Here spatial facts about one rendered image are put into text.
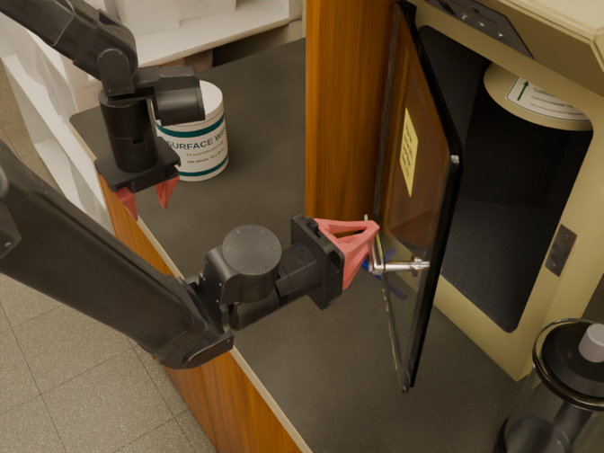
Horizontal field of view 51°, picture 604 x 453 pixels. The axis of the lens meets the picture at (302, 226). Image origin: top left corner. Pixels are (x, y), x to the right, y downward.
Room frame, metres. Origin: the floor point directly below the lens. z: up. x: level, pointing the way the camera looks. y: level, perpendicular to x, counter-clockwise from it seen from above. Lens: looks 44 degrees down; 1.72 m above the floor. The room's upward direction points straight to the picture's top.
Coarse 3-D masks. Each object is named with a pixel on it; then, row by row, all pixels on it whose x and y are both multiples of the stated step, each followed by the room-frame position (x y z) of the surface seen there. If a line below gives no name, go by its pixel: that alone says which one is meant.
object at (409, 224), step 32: (416, 32) 0.65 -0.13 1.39; (416, 64) 0.60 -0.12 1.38; (416, 96) 0.58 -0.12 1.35; (416, 128) 0.56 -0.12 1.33; (448, 128) 0.47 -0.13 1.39; (384, 160) 0.71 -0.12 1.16; (416, 160) 0.54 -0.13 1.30; (448, 160) 0.44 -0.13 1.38; (384, 192) 0.68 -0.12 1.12; (416, 192) 0.52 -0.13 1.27; (448, 192) 0.43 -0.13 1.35; (384, 224) 0.66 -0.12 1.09; (416, 224) 0.50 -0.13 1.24; (416, 256) 0.48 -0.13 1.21; (384, 288) 0.60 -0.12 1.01; (416, 288) 0.45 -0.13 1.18; (416, 320) 0.43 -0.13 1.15; (416, 352) 0.43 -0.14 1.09
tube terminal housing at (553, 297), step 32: (416, 0) 0.73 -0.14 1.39; (448, 32) 0.68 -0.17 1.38; (480, 32) 0.64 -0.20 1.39; (512, 64) 0.60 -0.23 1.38; (576, 96) 0.53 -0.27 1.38; (576, 192) 0.50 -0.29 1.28; (576, 224) 0.49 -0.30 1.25; (576, 256) 0.49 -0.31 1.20; (448, 288) 0.61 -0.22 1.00; (544, 288) 0.50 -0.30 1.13; (576, 288) 0.51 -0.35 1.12; (480, 320) 0.55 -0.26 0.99; (544, 320) 0.48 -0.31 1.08; (512, 352) 0.50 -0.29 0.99
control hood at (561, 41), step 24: (480, 0) 0.53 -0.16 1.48; (504, 0) 0.49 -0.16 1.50; (528, 0) 0.47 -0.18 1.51; (552, 0) 0.47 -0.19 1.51; (576, 0) 0.47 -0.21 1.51; (600, 0) 0.47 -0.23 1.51; (528, 24) 0.48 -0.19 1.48; (552, 24) 0.45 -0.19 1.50; (576, 24) 0.44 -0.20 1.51; (600, 24) 0.43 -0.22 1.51; (528, 48) 0.53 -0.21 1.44; (552, 48) 0.49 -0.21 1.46; (576, 48) 0.45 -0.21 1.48; (600, 48) 0.43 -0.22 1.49; (576, 72) 0.49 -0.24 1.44; (600, 72) 0.45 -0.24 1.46
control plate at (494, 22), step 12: (432, 0) 0.64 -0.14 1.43; (444, 0) 0.61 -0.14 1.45; (456, 0) 0.58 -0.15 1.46; (468, 0) 0.55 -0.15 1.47; (456, 12) 0.61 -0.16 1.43; (468, 12) 0.58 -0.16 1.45; (492, 12) 0.53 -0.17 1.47; (468, 24) 0.61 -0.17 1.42; (492, 24) 0.55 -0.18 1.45; (504, 24) 0.53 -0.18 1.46; (492, 36) 0.59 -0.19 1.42; (504, 36) 0.55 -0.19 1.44; (516, 36) 0.53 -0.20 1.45; (516, 48) 0.56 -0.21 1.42
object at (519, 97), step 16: (496, 64) 0.67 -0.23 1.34; (496, 80) 0.64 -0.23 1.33; (512, 80) 0.62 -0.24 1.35; (496, 96) 0.63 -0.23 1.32; (512, 96) 0.61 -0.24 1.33; (528, 96) 0.60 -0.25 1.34; (544, 96) 0.59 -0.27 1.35; (512, 112) 0.60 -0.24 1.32; (528, 112) 0.59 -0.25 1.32; (544, 112) 0.58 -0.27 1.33; (560, 112) 0.58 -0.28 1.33; (576, 112) 0.57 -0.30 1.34; (560, 128) 0.57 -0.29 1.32; (576, 128) 0.57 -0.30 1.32; (592, 128) 0.57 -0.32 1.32
